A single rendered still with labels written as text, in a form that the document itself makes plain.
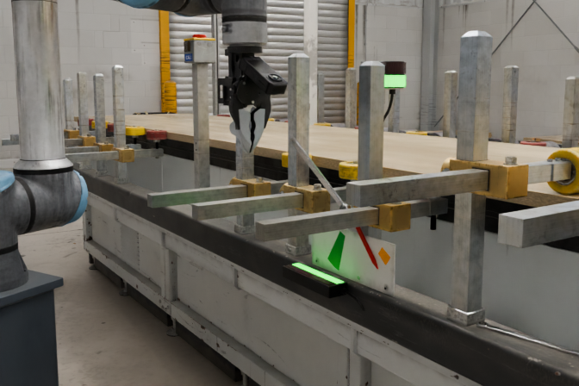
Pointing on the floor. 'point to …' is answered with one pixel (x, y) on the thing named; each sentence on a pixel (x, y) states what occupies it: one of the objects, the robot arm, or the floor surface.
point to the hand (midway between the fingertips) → (251, 146)
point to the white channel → (311, 27)
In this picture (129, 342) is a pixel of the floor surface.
